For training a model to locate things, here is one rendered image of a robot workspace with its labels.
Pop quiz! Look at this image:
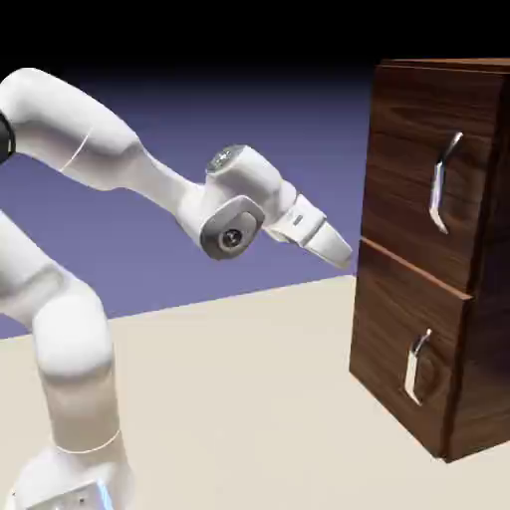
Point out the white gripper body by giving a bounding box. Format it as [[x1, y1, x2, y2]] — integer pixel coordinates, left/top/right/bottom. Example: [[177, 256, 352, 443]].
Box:
[[305, 221, 355, 271]]

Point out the large dark wood door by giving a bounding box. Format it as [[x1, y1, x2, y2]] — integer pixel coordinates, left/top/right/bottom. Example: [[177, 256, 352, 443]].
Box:
[[360, 63, 507, 299]]

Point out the small dark wood door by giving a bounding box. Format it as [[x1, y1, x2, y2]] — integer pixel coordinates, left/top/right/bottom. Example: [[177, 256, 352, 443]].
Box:
[[349, 237, 474, 463]]

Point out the dark wood cabinet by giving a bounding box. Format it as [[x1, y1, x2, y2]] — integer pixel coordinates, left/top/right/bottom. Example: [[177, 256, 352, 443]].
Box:
[[349, 58, 510, 464]]

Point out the long silver curved handle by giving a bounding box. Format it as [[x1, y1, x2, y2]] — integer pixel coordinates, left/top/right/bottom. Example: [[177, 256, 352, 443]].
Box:
[[428, 130, 464, 235]]

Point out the short silver curved handle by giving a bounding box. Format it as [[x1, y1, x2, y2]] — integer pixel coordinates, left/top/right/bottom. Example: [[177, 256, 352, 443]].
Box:
[[403, 328, 434, 406]]

